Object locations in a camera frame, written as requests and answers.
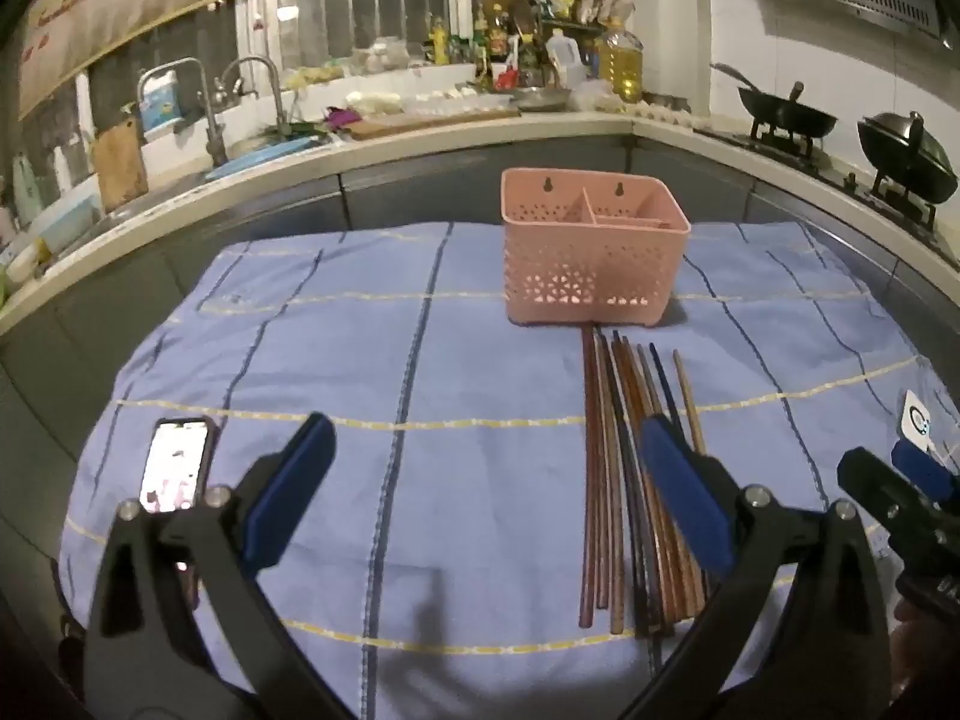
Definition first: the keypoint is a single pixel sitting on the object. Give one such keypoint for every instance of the person's right hand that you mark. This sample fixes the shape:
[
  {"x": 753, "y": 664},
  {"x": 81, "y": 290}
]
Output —
[{"x": 918, "y": 643}]

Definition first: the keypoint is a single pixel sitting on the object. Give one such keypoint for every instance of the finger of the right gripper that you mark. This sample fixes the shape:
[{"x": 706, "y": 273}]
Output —
[
  {"x": 931, "y": 478},
  {"x": 916, "y": 529}
]

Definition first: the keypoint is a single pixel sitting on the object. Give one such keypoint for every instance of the blue detergent jug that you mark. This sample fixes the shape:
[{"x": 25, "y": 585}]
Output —
[{"x": 159, "y": 104}]

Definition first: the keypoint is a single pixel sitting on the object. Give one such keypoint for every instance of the brown wooden chopstick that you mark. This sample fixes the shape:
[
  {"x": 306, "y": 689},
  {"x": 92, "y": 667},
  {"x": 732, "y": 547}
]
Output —
[{"x": 616, "y": 565}]

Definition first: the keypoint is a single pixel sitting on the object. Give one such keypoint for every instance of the pink perforated utensil basket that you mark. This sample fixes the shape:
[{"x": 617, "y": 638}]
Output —
[{"x": 589, "y": 246}]

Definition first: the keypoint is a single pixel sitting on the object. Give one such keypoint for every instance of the reddish brown chopstick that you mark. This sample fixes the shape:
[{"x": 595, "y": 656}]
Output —
[{"x": 675, "y": 584}]

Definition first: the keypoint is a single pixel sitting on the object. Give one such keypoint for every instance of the smartphone with lit screen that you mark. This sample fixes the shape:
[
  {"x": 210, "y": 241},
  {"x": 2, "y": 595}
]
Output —
[{"x": 177, "y": 464}]

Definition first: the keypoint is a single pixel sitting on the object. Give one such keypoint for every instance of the white plastic jug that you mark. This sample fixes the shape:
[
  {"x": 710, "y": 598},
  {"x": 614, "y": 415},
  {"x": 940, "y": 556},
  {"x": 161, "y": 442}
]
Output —
[{"x": 564, "y": 54}]

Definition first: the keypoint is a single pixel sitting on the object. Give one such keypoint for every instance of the yellow cooking oil bottle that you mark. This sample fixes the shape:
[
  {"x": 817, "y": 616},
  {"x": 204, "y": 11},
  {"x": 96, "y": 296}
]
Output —
[{"x": 621, "y": 62}]

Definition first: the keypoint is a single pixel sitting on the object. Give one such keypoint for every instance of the black wok with handle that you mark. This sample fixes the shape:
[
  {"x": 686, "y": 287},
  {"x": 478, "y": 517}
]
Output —
[{"x": 772, "y": 114}]

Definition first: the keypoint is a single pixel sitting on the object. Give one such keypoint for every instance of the wooden cutting board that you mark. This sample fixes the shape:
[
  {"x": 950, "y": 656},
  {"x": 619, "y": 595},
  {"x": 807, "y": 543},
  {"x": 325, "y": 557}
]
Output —
[{"x": 118, "y": 163}]

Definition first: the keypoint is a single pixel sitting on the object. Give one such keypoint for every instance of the black lidded wok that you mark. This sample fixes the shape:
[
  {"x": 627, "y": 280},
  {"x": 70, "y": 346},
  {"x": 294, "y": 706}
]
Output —
[{"x": 901, "y": 148}]

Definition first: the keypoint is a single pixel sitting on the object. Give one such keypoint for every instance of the dark red chopstick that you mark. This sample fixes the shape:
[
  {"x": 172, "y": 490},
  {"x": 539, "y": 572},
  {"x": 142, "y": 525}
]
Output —
[{"x": 587, "y": 602}]

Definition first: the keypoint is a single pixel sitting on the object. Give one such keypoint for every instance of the dark blue chopstick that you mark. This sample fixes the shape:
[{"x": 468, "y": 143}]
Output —
[{"x": 671, "y": 410}]

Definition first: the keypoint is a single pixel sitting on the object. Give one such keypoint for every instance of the chrome kitchen faucet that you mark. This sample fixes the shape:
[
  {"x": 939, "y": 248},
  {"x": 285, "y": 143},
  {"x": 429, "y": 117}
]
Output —
[{"x": 215, "y": 146}]

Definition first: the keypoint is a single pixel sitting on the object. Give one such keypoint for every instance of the blue checked table cloth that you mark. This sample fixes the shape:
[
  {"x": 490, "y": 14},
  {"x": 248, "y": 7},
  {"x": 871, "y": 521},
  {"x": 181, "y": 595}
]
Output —
[{"x": 436, "y": 573}]

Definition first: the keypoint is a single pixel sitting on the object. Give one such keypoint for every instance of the black chopstick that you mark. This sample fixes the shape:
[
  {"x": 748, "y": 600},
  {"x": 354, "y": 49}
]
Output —
[{"x": 627, "y": 500}]

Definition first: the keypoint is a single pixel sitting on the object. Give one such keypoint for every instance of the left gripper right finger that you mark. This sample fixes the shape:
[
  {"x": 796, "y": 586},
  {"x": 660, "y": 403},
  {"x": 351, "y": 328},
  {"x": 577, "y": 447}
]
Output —
[{"x": 796, "y": 625}]

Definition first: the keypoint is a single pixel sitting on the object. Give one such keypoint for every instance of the light brown chopstick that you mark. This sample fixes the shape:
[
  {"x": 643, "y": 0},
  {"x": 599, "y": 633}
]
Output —
[{"x": 696, "y": 431}]

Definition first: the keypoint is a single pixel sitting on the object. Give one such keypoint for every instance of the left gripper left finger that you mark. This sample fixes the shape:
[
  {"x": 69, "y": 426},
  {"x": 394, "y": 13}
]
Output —
[{"x": 144, "y": 653}]

